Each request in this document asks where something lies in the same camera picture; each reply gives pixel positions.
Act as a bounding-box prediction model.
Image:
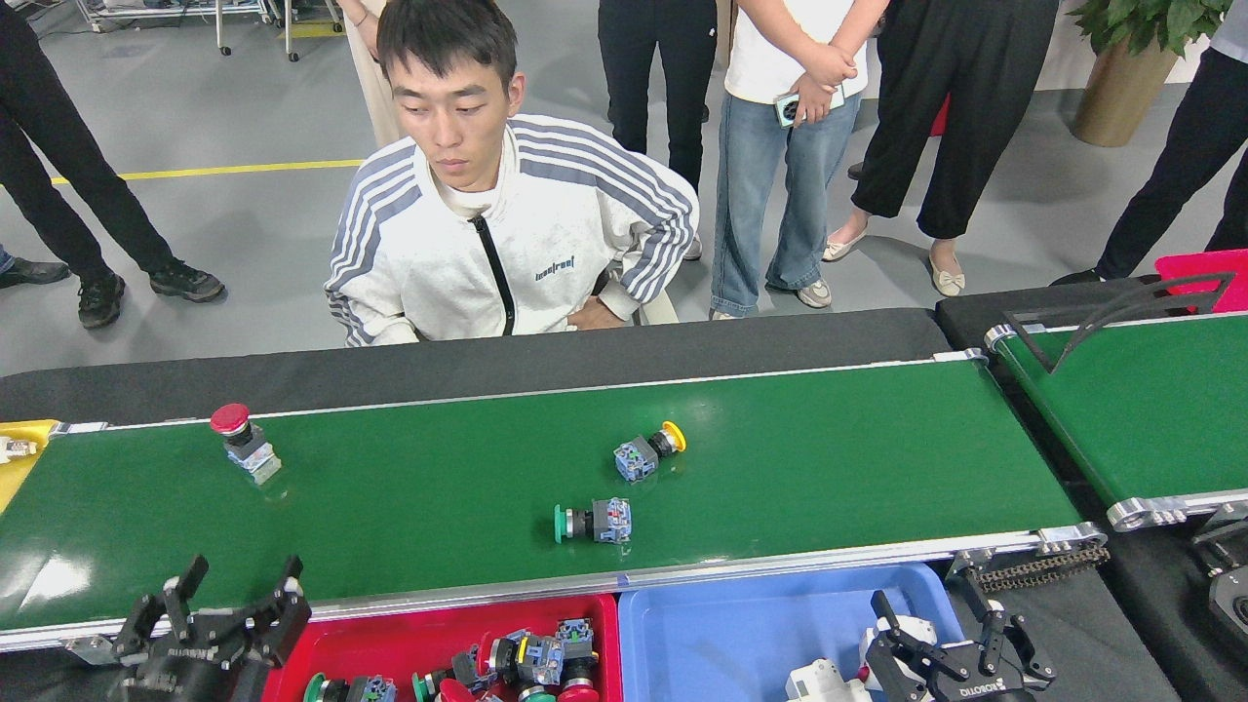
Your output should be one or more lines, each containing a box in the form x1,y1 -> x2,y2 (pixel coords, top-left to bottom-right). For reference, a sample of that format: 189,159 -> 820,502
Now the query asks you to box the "potted green plant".
1068,0 -> 1234,147

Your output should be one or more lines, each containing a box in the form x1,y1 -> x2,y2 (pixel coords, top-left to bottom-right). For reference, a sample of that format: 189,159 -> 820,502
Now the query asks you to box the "yellow plastic tray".
0,419 -> 61,513

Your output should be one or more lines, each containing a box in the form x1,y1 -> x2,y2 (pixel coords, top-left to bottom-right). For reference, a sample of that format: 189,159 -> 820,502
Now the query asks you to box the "smartphone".
775,86 -> 846,128

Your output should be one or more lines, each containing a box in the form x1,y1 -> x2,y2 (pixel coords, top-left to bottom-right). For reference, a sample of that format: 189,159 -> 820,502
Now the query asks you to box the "seated person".
324,0 -> 701,347

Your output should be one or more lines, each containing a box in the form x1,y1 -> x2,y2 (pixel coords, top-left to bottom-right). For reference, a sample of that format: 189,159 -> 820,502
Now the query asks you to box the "black conveyor guide frame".
1004,273 -> 1234,373

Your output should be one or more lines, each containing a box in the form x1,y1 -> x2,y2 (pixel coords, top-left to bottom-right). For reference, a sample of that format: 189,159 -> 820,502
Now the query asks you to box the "person's left hand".
567,297 -> 625,332
789,70 -> 840,124

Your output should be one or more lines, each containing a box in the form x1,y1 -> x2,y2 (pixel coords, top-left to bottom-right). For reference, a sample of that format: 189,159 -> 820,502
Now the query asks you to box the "red plastic bin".
1155,249 -> 1248,315

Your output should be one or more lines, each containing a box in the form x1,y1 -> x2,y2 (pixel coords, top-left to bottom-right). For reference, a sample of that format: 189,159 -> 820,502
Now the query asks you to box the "black table cover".
934,276 -> 1248,702
0,309 -> 1181,702

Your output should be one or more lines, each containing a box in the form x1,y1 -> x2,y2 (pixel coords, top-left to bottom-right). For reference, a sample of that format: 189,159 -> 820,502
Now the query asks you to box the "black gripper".
107,554 -> 313,702
863,573 -> 1057,702

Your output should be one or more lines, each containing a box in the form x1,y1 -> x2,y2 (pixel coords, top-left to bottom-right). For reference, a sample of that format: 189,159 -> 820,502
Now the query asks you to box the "yellow push button switch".
614,421 -> 687,484

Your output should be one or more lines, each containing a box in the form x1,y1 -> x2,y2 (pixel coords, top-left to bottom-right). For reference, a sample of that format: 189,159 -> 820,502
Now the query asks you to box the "short green conveyor belt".
985,310 -> 1248,532

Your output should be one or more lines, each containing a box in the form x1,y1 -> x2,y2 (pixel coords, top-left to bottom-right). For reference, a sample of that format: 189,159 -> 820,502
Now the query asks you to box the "metal wheeled cart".
78,0 -> 342,61

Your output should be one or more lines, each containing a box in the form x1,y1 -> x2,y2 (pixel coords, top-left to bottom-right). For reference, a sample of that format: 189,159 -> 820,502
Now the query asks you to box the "black roller drive chain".
975,546 -> 1111,593

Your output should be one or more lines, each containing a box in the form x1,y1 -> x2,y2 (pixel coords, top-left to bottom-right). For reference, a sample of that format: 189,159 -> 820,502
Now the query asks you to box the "long green conveyor belt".
0,348 -> 1111,654

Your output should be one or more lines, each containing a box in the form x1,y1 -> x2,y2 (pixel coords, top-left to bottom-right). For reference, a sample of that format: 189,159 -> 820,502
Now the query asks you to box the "blue plastic tray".
617,563 -> 966,702

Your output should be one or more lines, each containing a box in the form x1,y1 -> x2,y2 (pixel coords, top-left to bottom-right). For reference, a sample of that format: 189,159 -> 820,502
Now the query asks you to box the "red plastic tray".
261,593 -> 625,702

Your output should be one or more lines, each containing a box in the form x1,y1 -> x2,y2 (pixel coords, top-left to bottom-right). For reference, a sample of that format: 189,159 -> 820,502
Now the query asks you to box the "person's right hand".
800,41 -> 859,91

